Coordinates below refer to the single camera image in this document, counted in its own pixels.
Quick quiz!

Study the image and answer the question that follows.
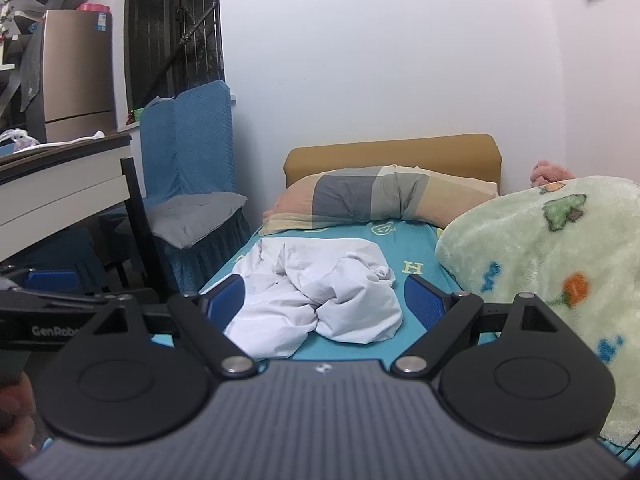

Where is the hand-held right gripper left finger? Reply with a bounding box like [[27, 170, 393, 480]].
[[92, 275, 261, 379]]

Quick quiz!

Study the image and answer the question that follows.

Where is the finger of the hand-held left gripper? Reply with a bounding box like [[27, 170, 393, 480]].
[[0, 265, 133, 308]]

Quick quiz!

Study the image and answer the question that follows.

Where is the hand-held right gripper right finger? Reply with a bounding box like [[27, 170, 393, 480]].
[[390, 275, 562, 379]]

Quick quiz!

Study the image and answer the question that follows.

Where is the white garment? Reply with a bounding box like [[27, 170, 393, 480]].
[[222, 237, 405, 360]]

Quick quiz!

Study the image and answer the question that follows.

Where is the person's left hand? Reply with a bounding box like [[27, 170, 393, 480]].
[[0, 370, 40, 467]]

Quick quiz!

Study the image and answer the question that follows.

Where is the blue covered chair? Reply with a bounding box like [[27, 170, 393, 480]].
[[10, 225, 131, 291], [115, 80, 251, 296]]

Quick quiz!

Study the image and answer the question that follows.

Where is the teal bed sheet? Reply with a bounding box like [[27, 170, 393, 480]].
[[197, 220, 501, 366]]

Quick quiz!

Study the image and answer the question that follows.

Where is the grey seat cushion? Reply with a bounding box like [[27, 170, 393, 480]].
[[142, 191, 248, 251]]

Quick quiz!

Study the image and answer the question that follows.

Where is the white table with black legs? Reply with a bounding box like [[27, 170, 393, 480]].
[[0, 132, 166, 291]]

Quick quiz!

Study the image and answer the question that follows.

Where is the checked pillow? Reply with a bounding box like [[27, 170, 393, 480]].
[[260, 164, 501, 236]]

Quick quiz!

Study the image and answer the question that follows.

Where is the green printed fleece blanket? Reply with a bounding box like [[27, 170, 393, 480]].
[[434, 175, 640, 461]]

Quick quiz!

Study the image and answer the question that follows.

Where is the white plastic bag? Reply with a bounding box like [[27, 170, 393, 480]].
[[0, 129, 37, 154]]

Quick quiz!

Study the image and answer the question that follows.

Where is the mustard padded headboard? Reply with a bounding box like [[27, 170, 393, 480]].
[[284, 134, 502, 196]]

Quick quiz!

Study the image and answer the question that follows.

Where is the pink plush toy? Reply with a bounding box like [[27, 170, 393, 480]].
[[530, 160, 576, 188]]

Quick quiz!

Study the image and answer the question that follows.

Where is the gold refrigerator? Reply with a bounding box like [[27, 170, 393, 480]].
[[22, 9, 118, 143]]

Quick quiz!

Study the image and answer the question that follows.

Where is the dark window grille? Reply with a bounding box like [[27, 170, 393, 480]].
[[122, 0, 225, 111]]

